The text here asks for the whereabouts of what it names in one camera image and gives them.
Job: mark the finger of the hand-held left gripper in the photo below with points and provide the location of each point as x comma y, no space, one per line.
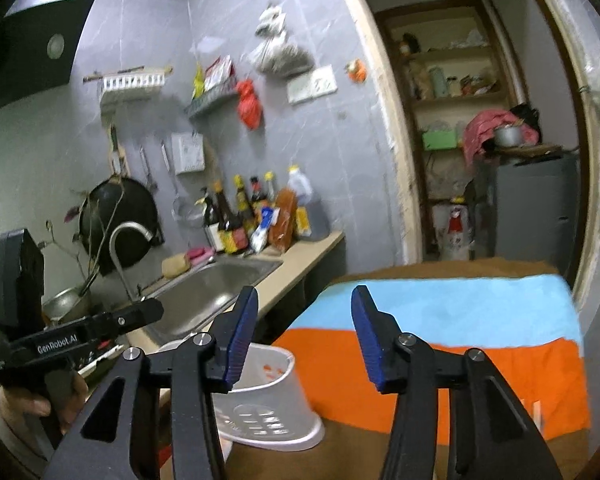
130,314

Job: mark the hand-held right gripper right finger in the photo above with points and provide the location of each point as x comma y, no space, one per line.
367,335

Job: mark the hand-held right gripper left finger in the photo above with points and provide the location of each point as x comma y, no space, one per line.
240,335

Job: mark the white plastic utensil holder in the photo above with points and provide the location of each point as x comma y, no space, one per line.
280,395

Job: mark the person's left hand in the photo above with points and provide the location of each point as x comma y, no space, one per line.
20,402

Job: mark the stainless steel sink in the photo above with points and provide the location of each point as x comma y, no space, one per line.
215,290

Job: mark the metal pot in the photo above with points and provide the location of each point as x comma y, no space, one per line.
65,305

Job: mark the induction cooker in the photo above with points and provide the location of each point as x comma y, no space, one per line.
100,357

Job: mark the dry plant twigs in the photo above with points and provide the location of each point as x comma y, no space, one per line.
97,260

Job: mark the yellow sponge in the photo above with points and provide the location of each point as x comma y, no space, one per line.
175,266

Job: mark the curved metal faucet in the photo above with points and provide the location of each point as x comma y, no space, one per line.
125,230

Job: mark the pink dishcloth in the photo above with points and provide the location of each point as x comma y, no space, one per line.
201,255

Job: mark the blue and white packet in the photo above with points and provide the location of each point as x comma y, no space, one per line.
262,232

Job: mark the black wok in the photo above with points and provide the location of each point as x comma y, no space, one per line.
125,205

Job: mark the blue and orange striped cloth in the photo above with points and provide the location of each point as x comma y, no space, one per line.
480,310

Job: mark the metal strainer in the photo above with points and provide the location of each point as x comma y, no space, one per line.
187,210

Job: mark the dark spray bottle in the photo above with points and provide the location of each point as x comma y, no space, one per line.
209,220

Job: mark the brown blanket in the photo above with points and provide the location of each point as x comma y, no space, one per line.
340,455

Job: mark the orange food packet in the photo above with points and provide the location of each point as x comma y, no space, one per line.
284,220

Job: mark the red and white gas cylinder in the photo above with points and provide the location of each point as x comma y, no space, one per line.
457,235

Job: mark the yellow capped sauce bottle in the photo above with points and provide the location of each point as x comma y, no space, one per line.
241,200
269,187

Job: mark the large oil jug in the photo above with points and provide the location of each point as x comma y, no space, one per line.
312,210

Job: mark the red capped sauce bottle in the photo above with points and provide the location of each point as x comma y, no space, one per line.
256,192

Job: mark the green box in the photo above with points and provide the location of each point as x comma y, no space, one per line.
440,140

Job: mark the grey refrigerator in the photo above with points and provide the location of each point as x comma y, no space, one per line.
535,210

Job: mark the black range hood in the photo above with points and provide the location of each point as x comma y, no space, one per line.
25,55

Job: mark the red plastic bag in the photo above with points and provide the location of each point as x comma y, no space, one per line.
249,105

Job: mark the wooden shelf unit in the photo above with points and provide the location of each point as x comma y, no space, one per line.
430,110

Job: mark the pink cloth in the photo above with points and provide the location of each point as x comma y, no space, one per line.
480,130

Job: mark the yellow packet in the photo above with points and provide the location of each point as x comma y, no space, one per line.
199,82

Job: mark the grey cooking pot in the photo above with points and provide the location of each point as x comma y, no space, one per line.
507,136

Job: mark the red and white packet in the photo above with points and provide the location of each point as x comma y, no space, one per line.
219,72

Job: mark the green thermos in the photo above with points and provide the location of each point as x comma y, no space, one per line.
438,84

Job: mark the black bag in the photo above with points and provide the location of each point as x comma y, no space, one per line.
525,115

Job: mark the clear hanging plastic bags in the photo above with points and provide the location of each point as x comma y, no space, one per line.
280,55

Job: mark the white wall box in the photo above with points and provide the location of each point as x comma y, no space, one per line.
188,154

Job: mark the white wall rack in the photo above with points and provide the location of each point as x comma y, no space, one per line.
132,82

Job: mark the grey wall shelf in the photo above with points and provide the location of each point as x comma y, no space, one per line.
210,101

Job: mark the white wall socket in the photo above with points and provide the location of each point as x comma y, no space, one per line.
312,85

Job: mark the orange wall ornament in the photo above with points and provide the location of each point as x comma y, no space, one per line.
357,71

